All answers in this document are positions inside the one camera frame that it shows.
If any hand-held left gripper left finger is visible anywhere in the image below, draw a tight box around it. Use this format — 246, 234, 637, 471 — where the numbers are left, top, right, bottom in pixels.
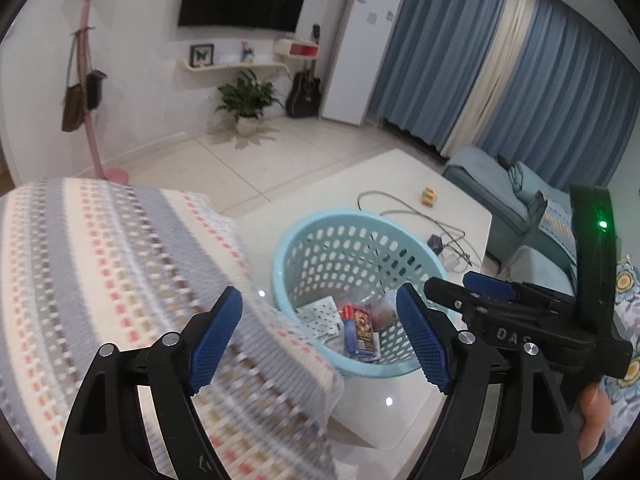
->
56, 286, 244, 480

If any brown hanging bag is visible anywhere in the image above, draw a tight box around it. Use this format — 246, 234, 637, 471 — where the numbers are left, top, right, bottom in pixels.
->
61, 84, 87, 133

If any teal sofa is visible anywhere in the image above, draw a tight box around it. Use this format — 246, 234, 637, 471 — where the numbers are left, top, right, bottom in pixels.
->
442, 146, 576, 283

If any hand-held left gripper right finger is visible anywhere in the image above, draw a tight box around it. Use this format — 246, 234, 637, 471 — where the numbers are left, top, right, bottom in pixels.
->
395, 282, 585, 480

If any person's right hand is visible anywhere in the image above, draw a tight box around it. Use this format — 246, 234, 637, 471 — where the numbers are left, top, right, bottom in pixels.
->
577, 382, 612, 462

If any blue curtain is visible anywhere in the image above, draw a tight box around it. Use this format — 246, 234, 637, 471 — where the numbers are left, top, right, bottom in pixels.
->
367, 0, 511, 158
480, 0, 640, 196

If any striped blanket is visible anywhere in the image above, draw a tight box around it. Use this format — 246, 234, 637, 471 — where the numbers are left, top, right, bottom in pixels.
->
0, 177, 346, 480

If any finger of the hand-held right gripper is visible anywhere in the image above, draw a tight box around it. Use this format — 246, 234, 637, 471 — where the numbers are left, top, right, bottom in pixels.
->
462, 271, 576, 307
425, 277, 506, 317

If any black guitar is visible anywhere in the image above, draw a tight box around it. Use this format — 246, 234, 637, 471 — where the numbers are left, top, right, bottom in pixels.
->
286, 57, 322, 118

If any butterfly picture frame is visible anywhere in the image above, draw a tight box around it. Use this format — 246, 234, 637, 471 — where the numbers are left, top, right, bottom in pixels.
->
189, 43, 215, 68

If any pink coat stand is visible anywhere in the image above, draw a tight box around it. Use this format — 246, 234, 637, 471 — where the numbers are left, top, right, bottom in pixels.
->
42, 0, 130, 186

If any grey cable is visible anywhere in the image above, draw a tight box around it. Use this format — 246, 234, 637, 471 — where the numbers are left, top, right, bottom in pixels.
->
357, 191, 481, 271

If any cream curtain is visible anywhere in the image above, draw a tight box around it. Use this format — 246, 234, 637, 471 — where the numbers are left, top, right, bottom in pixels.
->
442, 0, 541, 158

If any blue and red snack box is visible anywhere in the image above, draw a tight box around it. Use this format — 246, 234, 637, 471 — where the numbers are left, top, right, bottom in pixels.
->
340, 304, 382, 361

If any black hanging bag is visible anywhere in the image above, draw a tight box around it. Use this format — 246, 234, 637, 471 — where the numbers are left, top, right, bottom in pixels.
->
85, 70, 108, 111

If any floral cushion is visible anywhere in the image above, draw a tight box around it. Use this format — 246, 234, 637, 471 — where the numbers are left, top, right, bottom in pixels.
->
597, 255, 640, 411

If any light blue plastic basket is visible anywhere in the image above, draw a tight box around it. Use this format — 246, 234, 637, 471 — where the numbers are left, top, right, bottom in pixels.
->
271, 211, 458, 380

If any grey patterned wrapper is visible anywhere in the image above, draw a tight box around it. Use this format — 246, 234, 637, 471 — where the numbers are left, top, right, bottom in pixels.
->
299, 296, 342, 342

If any white refrigerator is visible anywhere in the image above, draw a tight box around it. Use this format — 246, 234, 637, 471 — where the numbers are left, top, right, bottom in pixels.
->
320, 0, 407, 127

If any curved white wall shelf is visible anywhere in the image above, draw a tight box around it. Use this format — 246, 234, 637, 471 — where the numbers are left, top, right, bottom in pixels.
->
177, 37, 321, 75

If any green potted plant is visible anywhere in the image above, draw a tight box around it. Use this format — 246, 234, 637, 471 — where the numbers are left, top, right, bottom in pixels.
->
215, 70, 283, 136

